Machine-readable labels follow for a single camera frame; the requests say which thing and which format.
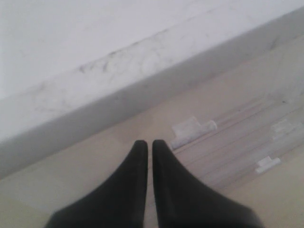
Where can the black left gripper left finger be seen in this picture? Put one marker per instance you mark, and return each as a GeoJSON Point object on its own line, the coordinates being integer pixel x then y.
{"type": "Point", "coordinates": [119, 202]}

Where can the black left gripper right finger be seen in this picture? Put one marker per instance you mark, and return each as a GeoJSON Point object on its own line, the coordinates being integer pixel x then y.
{"type": "Point", "coordinates": [182, 201]}

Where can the top left clear drawer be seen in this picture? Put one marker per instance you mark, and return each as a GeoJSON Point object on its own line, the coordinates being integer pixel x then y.
{"type": "Point", "coordinates": [258, 92]}

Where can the white plastic drawer cabinet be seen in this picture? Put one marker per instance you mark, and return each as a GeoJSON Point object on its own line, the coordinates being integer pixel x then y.
{"type": "Point", "coordinates": [79, 103]}

